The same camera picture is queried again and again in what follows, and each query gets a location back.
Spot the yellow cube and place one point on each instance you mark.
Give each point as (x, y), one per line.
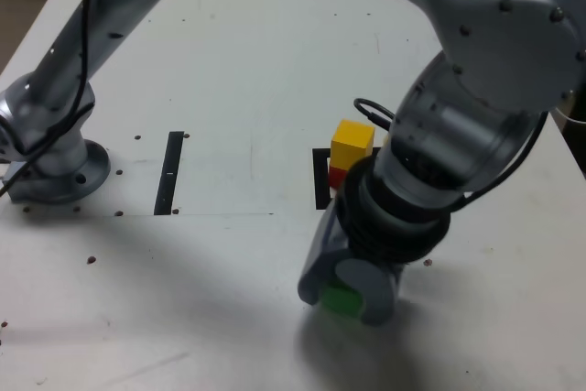
(350, 144)

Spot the green cube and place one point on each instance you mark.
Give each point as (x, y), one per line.
(339, 301)

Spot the black tape square outline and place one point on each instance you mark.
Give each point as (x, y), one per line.
(320, 180)

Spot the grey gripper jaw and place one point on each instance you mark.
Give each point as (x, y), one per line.
(380, 295)
(320, 263)

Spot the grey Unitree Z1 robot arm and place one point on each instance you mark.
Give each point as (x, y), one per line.
(503, 43)

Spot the black tape strip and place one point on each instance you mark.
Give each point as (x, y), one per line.
(167, 180)

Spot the red cube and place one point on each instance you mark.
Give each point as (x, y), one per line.
(338, 177)

